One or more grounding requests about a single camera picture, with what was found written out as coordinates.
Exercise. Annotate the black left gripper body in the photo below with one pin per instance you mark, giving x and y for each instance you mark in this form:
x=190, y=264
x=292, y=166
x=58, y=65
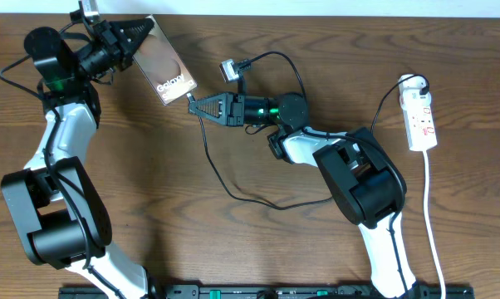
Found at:
x=104, y=54

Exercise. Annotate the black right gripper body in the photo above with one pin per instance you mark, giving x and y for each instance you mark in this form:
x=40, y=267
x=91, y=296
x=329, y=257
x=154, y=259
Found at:
x=237, y=110

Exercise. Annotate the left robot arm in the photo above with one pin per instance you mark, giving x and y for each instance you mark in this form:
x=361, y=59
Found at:
x=60, y=218

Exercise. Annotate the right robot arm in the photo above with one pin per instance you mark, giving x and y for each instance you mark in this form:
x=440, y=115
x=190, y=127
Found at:
x=363, y=182

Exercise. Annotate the white power strip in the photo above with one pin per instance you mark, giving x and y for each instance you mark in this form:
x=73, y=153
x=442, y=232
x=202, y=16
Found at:
x=415, y=102

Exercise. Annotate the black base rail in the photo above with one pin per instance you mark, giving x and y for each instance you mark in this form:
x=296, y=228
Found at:
x=217, y=292

